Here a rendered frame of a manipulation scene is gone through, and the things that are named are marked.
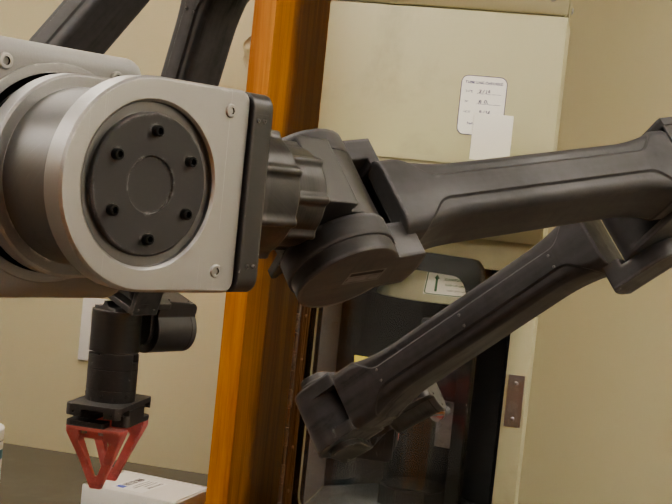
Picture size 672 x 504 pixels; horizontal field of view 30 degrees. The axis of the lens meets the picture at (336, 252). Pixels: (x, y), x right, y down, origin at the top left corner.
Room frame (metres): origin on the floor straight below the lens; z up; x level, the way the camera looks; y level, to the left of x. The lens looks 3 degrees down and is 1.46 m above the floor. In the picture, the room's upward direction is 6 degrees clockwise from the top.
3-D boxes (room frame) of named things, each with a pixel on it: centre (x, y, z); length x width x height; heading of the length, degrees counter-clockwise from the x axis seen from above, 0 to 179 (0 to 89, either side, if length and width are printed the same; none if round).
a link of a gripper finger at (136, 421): (1.44, 0.24, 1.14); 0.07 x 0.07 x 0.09; 78
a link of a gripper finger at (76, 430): (1.42, 0.24, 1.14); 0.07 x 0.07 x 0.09; 78
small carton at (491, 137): (1.61, -0.18, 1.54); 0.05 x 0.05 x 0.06; 83
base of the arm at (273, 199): (0.80, 0.06, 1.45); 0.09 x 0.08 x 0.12; 48
